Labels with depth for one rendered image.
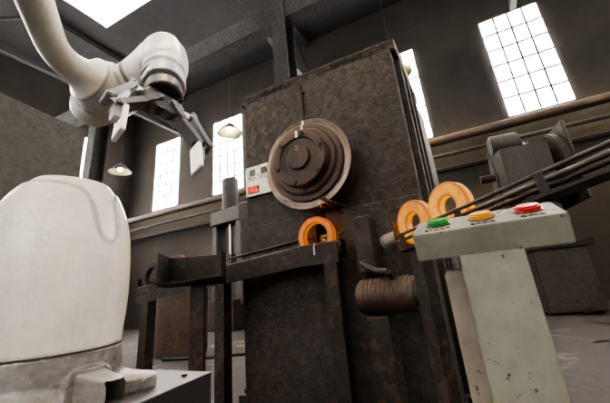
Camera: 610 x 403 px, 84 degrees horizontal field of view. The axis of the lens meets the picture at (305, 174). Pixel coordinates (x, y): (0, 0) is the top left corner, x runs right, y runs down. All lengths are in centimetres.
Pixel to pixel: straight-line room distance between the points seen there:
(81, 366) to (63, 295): 8
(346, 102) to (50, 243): 161
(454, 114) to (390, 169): 665
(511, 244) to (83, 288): 62
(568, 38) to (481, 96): 191
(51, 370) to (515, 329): 62
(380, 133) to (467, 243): 116
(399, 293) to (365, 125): 88
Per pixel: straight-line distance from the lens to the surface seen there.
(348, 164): 157
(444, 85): 862
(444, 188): 117
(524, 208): 69
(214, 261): 174
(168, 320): 425
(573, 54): 888
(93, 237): 49
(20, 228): 51
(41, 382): 49
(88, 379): 47
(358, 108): 184
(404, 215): 128
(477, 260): 66
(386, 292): 128
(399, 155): 168
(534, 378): 68
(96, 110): 89
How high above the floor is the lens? 49
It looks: 20 degrees up
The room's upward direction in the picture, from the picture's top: 5 degrees counter-clockwise
